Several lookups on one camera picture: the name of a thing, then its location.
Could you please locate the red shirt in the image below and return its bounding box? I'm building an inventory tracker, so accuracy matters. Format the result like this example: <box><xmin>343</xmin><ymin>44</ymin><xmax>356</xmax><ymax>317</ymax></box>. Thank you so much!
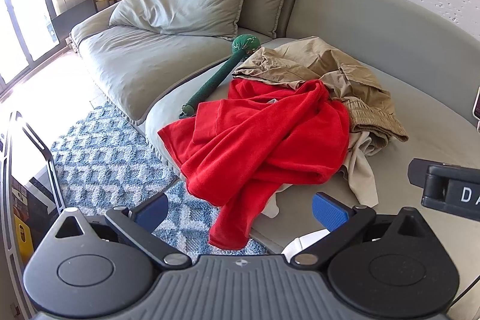
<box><xmin>158</xmin><ymin>79</ymin><xmax>350</xmax><ymax>250</ymax></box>

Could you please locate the khaki jacket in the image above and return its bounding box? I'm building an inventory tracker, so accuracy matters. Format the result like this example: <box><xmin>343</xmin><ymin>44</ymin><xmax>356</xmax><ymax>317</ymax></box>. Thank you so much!
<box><xmin>233</xmin><ymin>37</ymin><xmax>408</xmax><ymax>150</ymax></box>

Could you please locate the blue white patterned rug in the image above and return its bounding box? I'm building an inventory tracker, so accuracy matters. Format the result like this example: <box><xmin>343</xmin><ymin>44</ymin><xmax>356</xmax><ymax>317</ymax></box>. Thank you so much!
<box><xmin>49</xmin><ymin>100</ymin><xmax>269</xmax><ymax>262</ymax></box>

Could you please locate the smartphone in white case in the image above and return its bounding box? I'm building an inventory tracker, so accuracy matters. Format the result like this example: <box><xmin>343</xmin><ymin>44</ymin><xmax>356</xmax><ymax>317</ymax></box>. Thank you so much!
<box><xmin>473</xmin><ymin>87</ymin><xmax>480</xmax><ymax>121</ymax></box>

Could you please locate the grey sofa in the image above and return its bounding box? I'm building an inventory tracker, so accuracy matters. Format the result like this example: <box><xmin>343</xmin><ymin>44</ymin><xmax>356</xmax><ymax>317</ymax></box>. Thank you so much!
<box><xmin>69</xmin><ymin>0</ymin><xmax>480</xmax><ymax>317</ymax></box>

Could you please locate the green massage hammer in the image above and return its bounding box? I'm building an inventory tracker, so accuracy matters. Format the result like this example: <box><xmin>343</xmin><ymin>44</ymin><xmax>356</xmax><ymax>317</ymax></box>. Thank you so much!
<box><xmin>179</xmin><ymin>34</ymin><xmax>261</xmax><ymax>119</ymax></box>

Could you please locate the black metal frame stand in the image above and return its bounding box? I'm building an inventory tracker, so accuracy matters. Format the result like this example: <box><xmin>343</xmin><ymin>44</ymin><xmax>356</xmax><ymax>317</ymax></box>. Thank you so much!
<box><xmin>1</xmin><ymin>111</ymin><xmax>64</xmax><ymax>319</ymax></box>

